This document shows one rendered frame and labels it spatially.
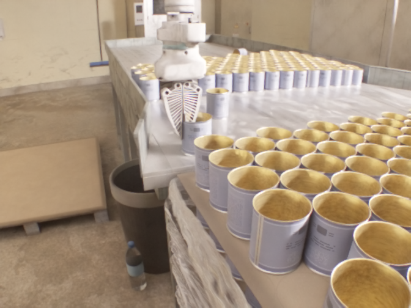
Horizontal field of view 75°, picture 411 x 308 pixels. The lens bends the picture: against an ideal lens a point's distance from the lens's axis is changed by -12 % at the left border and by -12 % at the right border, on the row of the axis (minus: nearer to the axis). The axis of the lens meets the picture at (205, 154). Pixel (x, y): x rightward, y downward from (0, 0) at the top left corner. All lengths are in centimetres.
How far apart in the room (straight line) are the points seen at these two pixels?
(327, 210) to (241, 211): 11
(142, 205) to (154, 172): 88
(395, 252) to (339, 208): 9
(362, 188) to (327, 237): 13
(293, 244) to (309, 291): 6
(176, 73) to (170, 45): 5
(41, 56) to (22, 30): 65
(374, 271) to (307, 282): 10
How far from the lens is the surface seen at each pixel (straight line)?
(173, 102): 62
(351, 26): 390
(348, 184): 46
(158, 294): 176
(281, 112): 98
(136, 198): 146
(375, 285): 32
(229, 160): 49
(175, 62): 59
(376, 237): 37
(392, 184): 48
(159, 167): 62
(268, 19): 820
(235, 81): 119
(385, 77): 168
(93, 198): 235
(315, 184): 44
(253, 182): 44
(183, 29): 52
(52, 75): 711
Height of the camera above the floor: 137
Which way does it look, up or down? 26 degrees down
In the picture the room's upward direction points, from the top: straight up
